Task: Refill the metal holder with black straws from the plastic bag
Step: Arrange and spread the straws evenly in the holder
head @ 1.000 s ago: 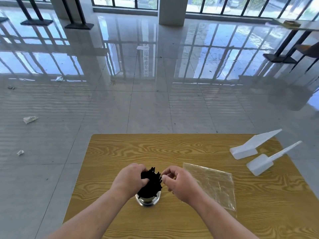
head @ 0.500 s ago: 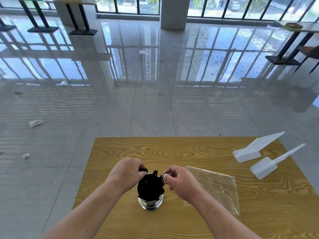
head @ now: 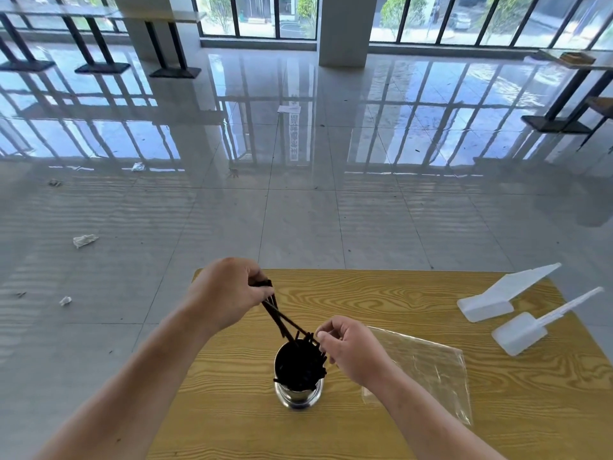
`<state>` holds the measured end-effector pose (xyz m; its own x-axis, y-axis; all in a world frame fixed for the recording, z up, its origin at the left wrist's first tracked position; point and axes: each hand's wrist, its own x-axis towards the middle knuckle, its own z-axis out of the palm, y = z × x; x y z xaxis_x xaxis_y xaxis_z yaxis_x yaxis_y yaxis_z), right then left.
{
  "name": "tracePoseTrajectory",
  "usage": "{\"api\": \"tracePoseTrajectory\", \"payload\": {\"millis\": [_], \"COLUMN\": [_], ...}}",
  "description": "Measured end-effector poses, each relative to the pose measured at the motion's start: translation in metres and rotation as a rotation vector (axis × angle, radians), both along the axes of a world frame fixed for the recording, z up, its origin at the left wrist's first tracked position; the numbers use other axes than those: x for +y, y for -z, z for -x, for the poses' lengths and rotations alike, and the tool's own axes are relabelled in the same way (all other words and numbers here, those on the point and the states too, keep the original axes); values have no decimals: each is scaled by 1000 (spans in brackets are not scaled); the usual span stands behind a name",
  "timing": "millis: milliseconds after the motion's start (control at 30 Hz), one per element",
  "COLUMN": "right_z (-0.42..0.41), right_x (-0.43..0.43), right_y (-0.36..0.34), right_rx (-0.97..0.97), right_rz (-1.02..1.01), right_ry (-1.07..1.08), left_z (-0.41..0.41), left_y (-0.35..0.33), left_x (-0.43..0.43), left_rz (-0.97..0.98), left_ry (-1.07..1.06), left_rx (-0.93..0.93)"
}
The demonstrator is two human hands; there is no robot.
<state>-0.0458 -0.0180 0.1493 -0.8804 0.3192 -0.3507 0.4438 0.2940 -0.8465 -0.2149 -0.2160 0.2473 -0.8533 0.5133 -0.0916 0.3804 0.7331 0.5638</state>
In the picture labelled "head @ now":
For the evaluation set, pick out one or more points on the small crumpled white litter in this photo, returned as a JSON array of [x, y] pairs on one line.
[[65, 301]]

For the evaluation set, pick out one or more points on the person's left hand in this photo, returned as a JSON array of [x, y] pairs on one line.
[[225, 292]]

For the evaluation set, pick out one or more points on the clear plastic bag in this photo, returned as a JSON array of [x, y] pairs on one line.
[[426, 368]]

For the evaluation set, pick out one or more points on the wide white plastic stand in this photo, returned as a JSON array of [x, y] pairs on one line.
[[498, 297]]

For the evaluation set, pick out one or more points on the person's right forearm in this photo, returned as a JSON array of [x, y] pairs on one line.
[[421, 421]]

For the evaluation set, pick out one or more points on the person's right hand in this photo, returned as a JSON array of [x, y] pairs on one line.
[[357, 354]]

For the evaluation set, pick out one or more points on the steel cylindrical holder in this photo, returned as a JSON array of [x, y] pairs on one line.
[[298, 400]]

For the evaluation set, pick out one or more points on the white paper sheet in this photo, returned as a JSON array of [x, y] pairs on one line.
[[289, 109]]

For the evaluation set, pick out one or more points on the person's left forearm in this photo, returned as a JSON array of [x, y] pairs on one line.
[[119, 402]]

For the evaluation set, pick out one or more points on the crumpled clear wrapper litter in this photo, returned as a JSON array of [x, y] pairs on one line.
[[138, 166]]

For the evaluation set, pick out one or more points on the small dark litter scrap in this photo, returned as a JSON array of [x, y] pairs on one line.
[[55, 183]]

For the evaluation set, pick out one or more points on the dark dining chair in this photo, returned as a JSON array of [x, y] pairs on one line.
[[602, 104]]

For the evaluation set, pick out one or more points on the small wooden tray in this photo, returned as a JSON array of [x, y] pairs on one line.
[[578, 58]]

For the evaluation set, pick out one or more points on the wooden table with black pedestal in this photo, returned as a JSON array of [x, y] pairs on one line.
[[550, 124]]

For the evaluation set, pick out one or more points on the long table with black legs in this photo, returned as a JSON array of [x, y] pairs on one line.
[[175, 73], [102, 68]]

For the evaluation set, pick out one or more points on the large crumpled white litter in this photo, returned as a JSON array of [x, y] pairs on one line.
[[85, 240]]

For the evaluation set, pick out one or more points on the narrow white plastic stand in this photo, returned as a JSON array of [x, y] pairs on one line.
[[519, 334]]

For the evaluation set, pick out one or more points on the black framed window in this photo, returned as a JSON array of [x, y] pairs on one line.
[[479, 19], [258, 16]]

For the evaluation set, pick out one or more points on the bunch of black straws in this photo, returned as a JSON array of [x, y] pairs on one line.
[[299, 371]]

